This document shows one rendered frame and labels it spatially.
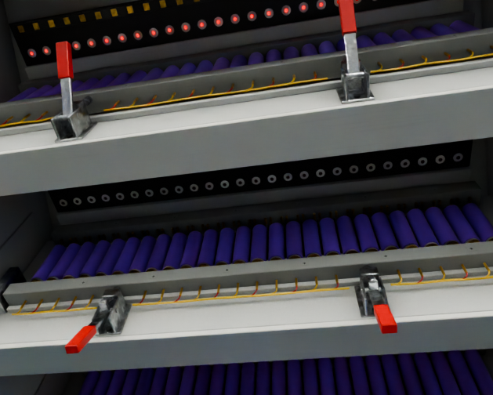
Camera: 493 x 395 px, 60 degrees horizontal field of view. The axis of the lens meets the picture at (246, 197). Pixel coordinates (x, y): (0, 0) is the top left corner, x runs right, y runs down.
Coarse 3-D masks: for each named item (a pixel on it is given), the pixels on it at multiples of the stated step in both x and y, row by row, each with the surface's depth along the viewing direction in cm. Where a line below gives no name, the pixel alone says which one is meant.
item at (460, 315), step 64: (256, 192) 55; (320, 192) 54; (0, 256) 51; (0, 320) 48; (64, 320) 46; (128, 320) 45; (192, 320) 43; (256, 320) 42; (320, 320) 40; (448, 320) 38
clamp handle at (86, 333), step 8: (104, 304) 43; (104, 312) 43; (96, 320) 41; (104, 320) 42; (88, 328) 39; (96, 328) 40; (80, 336) 38; (88, 336) 38; (72, 344) 37; (80, 344) 37; (72, 352) 37
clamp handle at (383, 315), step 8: (376, 280) 39; (368, 288) 40; (376, 288) 40; (376, 296) 38; (376, 304) 37; (384, 304) 36; (376, 312) 35; (384, 312) 35; (384, 320) 34; (392, 320) 34; (384, 328) 33; (392, 328) 33
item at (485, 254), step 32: (320, 256) 44; (352, 256) 44; (384, 256) 43; (416, 256) 42; (448, 256) 41; (480, 256) 41; (32, 288) 48; (64, 288) 47; (96, 288) 47; (128, 288) 46; (160, 288) 46; (192, 288) 46; (256, 288) 44
